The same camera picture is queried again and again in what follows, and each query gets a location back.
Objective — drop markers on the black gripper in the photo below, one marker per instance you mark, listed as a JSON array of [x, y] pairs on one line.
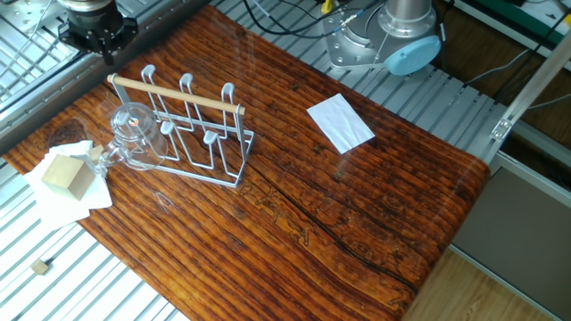
[[96, 25]]

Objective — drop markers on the small wooden cube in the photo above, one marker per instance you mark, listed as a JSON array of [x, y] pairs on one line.
[[40, 266]]

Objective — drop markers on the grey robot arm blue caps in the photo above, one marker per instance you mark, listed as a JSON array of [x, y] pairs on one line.
[[393, 36]]

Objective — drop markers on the crumpled white paper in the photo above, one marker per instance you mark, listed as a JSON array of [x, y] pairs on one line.
[[62, 207]]

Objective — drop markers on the flat white paper sheet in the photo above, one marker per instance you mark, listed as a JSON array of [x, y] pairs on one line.
[[341, 123]]

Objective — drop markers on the large wooden block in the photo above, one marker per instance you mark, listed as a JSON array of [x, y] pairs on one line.
[[67, 176]]

